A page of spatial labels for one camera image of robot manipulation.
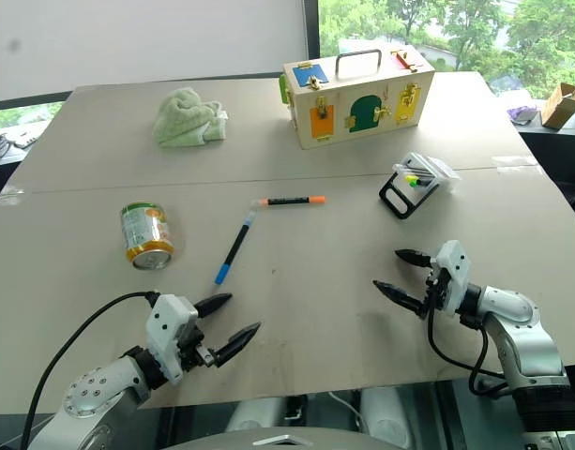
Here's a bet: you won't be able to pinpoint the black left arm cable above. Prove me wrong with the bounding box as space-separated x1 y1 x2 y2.
20 291 162 450

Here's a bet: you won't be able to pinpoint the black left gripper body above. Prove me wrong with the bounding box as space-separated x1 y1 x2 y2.
175 322 222 375

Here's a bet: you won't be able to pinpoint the wooden lock box coloured doors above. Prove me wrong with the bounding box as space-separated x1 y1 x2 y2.
278 48 435 152

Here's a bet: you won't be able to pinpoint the orange-capped black marker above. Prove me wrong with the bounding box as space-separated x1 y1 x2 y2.
258 193 327 209

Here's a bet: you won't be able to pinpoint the clear plastic box with markers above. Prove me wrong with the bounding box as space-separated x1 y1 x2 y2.
391 150 462 194

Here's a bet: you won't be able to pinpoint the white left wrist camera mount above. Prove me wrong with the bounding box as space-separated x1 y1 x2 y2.
144 293 200 387

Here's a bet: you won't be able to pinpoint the black pen holder with markers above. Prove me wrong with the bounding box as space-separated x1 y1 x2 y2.
378 170 441 221

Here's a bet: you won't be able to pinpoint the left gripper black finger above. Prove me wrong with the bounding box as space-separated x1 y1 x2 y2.
192 292 235 321
214 321 263 369

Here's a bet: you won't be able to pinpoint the white window blind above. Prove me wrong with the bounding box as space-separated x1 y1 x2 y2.
0 0 312 105

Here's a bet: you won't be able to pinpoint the white power strip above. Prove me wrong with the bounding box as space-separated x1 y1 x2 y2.
4 127 40 150

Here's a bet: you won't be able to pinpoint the light green towel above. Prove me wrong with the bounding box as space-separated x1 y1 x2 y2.
152 85 230 151

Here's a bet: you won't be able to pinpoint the blue capped black pen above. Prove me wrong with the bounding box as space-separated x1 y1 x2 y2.
213 205 262 287

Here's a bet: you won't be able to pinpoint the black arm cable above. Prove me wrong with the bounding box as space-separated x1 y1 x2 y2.
426 299 516 398
20 291 162 450

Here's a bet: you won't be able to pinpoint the brown cardboard sheet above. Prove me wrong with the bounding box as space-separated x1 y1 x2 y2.
0 164 575 413
5 69 547 194

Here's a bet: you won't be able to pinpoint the purple crumpled bag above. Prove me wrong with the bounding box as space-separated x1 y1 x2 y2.
507 105 538 125

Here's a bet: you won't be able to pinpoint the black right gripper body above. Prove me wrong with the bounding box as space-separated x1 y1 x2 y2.
420 263 451 321

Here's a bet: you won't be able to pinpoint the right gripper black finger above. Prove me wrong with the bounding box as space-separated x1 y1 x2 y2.
371 279 430 322
394 248 433 270

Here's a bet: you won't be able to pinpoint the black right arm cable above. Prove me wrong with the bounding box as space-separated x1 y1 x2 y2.
426 299 516 398

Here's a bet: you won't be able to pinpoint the open brown cardboard box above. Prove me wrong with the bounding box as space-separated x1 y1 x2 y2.
540 82 575 132

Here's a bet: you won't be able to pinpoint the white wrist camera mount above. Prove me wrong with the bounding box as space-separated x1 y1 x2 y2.
144 293 200 387
429 239 472 319

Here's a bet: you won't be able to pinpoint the grey robot torso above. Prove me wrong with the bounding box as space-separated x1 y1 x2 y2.
162 424 413 450

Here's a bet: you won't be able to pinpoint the green yellow drink can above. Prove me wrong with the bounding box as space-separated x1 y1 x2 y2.
119 201 176 273

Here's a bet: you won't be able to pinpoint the dark side desk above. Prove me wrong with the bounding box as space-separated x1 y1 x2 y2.
510 119 575 198

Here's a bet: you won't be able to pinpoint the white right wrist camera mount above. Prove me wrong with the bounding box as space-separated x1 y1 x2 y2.
429 239 472 319

